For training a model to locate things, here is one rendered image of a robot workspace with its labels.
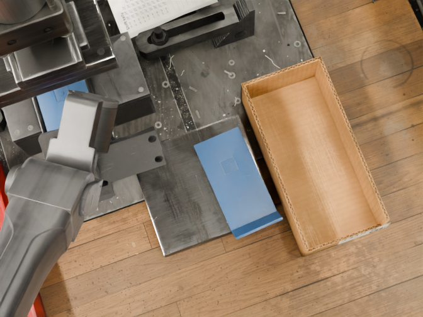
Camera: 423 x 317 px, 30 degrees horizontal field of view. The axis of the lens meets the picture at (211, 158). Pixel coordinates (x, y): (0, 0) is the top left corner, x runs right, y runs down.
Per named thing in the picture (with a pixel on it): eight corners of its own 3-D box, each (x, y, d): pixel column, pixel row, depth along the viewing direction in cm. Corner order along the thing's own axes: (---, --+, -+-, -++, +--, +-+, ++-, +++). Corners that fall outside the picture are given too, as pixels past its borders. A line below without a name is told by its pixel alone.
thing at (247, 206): (236, 243, 110) (236, 239, 107) (193, 146, 114) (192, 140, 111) (282, 222, 111) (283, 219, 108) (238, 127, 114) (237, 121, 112)
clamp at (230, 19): (146, 74, 119) (138, 48, 110) (139, 54, 120) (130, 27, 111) (239, 42, 120) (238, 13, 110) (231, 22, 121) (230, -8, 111)
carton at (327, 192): (301, 258, 112) (306, 250, 105) (241, 101, 118) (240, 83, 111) (385, 228, 113) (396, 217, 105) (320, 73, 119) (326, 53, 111)
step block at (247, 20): (214, 49, 120) (212, 24, 111) (208, 32, 121) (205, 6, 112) (254, 35, 120) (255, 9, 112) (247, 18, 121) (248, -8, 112)
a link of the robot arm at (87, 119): (62, 85, 90) (22, 88, 79) (133, 103, 90) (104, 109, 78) (41, 182, 92) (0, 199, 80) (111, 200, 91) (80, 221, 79)
